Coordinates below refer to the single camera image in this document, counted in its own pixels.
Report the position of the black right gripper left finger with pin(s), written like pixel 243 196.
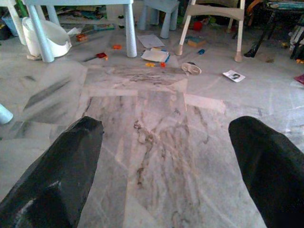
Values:
pixel 59 171

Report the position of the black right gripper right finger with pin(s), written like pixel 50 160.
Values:
pixel 273 171

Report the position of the light blue cylinder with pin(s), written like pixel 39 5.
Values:
pixel 4 115

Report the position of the magenta paper piece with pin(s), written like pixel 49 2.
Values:
pixel 299 78

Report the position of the white printed leaflet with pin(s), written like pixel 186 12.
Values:
pixel 233 76

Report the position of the red toy block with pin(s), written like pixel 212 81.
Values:
pixel 102 55

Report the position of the white child's shoe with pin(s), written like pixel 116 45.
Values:
pixel 191 68

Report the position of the white plastic potty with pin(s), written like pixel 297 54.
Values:
pixel 53 39

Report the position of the orange toy box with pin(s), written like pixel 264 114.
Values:
pixel 81 37

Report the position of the orange toy block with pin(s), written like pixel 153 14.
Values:
pixel 117 47

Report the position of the blue toy piece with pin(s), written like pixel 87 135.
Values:
pixel 201 51

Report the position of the yellow toy piece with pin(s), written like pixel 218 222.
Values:
pixel 150 64

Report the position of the dark wooden chair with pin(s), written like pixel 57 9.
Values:
pixel 266 28

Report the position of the red small toy piece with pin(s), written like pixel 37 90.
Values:
pixel 162 64

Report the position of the white and blue booklet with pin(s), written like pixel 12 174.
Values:
pixel 155 55

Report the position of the teal and tan book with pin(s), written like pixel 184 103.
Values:
pixel 195 41

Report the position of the white plastic chair leg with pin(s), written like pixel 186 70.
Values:
pixel 15 21

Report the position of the white paper sheet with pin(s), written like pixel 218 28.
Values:
pixel 150 40

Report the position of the light blue plastic children's table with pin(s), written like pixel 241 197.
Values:
pixel 130 28

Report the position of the red ball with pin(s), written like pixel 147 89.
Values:
pixel 197 25

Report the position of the white high chair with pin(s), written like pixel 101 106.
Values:
pixel 213 12

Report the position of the light blue plastic stool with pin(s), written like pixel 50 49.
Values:
pixel 166 16

